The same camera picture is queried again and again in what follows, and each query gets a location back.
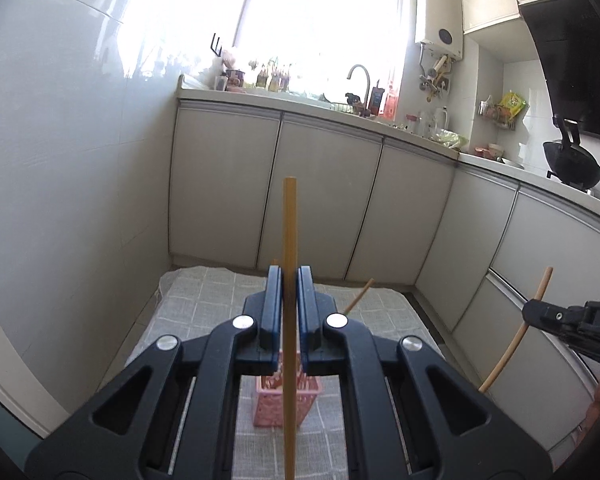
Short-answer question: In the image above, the wooden chopstick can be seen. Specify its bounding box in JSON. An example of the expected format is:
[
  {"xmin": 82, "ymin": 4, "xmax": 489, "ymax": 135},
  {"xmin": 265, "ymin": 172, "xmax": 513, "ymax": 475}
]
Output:
[
  {"xmin": 341, "ymin": 278, "xmax": 375, "ymax": 316},
  {"xmin": 479, "ymin": 266, "xmax": 554, "ymax": 393},
  {"xmin": 283, "ymin": 177, "xmax": 298, "ymax": 480}
]

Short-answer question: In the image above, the chrome kitchen faucet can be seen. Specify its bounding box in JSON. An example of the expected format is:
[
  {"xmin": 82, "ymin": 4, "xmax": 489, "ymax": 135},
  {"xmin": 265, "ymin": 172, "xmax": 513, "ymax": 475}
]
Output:
[{"xmin": 347, "ymin": 64, "xmax": 372, "ymax": 106}]

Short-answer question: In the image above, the right hand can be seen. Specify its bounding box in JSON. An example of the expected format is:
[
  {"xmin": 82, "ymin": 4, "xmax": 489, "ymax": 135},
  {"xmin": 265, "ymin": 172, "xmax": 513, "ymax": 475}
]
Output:
[{"xmin": 578, "ymin": 382, "xmax": 600, "ymax": 443}]

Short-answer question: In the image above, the pink perforated utensil holder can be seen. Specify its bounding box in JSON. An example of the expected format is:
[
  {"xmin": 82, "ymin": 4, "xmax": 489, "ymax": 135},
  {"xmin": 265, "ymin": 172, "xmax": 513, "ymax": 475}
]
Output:
[{"xmin": 252, "ymin": 354, "xmax": 323, "ymax": 428}]

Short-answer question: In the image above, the grey checked tablecloth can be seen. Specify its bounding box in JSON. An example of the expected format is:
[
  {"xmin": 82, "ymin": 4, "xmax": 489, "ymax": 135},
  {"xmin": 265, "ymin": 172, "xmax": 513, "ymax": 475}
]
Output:
[{"xmin": 122, "ymin": 266, "xmax": 455, "ymax": 479}]

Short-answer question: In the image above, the wooden chopstick in holder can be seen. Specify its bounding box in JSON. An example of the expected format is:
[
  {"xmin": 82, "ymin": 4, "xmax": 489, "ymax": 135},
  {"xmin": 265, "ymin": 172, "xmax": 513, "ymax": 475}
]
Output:
[{"xmin": 341, "ymin": 278, "xmax": 375, "ymax": 316}]

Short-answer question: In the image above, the black wok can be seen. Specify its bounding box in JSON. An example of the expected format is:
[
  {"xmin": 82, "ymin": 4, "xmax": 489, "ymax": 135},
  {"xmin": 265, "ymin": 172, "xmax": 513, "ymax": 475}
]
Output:
[{"xmin": 543, "ymin": 114, "xmax": 600, "ymax": 192}]

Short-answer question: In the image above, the yellow snack bag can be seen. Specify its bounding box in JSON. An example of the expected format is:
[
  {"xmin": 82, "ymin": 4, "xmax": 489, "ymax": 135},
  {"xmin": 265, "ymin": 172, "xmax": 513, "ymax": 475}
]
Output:
[{"xmin": 498, "ymin": 91, "xmax": 527, "ymax": 122}]

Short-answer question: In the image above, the black range hood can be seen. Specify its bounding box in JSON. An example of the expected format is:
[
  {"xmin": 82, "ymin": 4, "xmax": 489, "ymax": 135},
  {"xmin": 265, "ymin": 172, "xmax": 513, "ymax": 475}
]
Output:
[{"xmin": 519, "ymin": 0, "xmax": 600, "ymax": 138}]

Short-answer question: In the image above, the white water heater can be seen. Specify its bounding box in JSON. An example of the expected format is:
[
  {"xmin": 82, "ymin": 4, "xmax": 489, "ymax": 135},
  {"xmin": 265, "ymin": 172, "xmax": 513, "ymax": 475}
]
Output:
[{"xmin": 414, "ymin": 0, "xmax": 464, "ymax": 61}]

